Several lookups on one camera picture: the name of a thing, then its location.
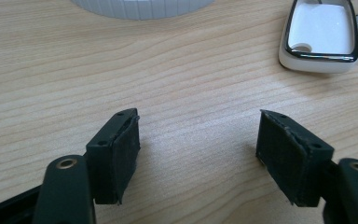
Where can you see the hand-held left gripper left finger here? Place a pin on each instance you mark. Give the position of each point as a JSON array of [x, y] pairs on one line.
[[112, 161]]

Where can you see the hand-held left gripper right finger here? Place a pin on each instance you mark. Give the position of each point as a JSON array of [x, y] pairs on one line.
[[292, 161]]

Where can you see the white case with chrome rim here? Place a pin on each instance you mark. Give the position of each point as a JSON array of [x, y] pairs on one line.
[[320, 37]]

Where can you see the white ribbed round container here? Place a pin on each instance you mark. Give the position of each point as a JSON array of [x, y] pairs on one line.
[[143, 7]]

